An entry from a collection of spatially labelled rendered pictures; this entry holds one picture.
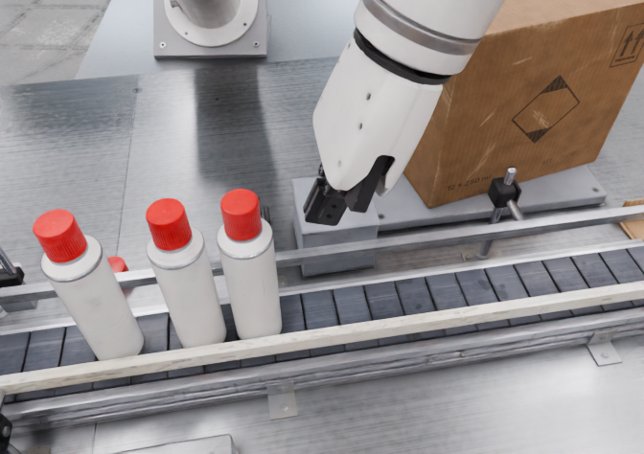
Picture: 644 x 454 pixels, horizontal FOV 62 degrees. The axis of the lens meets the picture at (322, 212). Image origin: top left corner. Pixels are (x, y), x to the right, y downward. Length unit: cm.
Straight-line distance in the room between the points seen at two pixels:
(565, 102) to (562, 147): 9
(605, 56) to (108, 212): 72
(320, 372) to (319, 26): 84
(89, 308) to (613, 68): 69
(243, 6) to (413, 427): 87
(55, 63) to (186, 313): 257
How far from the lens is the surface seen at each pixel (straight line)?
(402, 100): 36
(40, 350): 68
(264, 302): 54
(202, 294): 53
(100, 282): 52
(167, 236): 47
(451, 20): 34
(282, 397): 63
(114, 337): 58
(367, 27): 36
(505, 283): 69
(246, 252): 48
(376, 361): 61
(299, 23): 128
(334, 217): 46
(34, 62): 309
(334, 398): 64
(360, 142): 37
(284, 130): 95
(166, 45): 118
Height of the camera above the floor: 141
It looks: 47 degrees down
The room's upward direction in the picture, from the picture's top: straight up
